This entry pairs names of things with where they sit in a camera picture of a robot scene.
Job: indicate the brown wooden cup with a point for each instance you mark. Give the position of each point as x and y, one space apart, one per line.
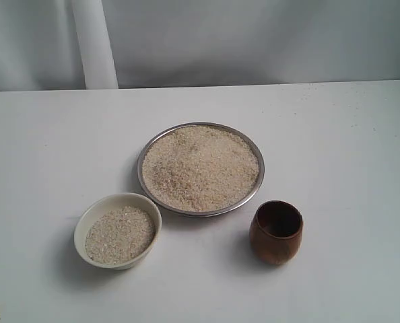
275 233

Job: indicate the rice heap in tray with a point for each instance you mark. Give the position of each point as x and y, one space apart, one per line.
200 168

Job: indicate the brown granular contents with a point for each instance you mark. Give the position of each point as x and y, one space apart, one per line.
120 235

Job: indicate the cream ceramic floral bowl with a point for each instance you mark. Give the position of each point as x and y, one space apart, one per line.
103 206

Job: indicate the round steel tray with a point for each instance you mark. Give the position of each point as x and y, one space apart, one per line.
146 188

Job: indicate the white backdrop curtain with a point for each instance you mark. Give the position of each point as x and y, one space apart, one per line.
127 44

